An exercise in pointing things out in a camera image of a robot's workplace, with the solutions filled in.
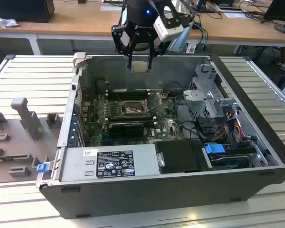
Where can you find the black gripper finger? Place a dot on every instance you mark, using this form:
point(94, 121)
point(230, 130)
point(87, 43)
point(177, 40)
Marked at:
point(120, 40)
point(152, 50)

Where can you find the black RAM slot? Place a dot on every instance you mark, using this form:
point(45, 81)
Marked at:
point(133, 116)
point(130, 91)
point(130, 96)
point(147, 121)

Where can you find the CPU socket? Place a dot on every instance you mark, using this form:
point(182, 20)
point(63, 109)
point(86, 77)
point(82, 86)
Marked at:
point(133, 109)

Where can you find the pale blue teach pendant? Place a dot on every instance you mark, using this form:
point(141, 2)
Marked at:
point(183, 39)

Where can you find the white paper sheet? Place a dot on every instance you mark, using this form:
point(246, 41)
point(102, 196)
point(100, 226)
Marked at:
point(110, 7)

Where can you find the wooden desk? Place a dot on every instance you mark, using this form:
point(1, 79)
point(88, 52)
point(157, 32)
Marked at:
point(85, 21)

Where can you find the black cylinder component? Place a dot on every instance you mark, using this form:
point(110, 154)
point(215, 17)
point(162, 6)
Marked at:
point(100, 85)

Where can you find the grey metal drive cage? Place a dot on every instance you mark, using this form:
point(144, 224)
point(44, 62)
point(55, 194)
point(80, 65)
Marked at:
point(204, 95)

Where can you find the green motherboard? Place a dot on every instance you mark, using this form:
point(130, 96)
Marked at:
point(166, 123)

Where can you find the black graphics card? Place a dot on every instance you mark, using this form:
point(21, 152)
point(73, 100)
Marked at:
point(126, 130)

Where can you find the black computer tower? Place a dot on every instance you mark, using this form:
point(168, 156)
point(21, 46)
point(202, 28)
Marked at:
point(21, 10)

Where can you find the black plastic shroud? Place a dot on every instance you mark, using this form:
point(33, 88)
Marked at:
point(180, 156)

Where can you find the crumpled white paper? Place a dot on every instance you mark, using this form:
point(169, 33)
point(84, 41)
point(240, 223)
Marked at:
point(6, 21)

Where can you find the blue disk carrier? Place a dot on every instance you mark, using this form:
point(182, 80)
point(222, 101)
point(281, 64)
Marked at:
point(213, 150)

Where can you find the grey power supply unit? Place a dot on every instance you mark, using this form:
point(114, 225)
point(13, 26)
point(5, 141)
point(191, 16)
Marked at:
point(73, 164)

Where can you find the black monitor with stand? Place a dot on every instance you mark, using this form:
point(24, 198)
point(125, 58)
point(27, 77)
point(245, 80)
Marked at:
point(283, 14)

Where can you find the black hard disk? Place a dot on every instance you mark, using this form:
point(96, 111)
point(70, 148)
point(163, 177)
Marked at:
point(230, 162)

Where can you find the grey parts rack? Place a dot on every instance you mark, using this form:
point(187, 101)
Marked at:
point(14, 142)

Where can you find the black open PC case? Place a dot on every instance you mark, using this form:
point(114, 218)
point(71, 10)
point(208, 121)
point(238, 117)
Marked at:
point(156, 197)

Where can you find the blue plastic latch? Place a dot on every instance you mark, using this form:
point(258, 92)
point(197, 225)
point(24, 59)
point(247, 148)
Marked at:
point(42, 168)

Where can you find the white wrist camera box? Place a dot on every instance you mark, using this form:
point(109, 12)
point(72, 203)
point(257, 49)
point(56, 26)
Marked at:
point(171, 32)

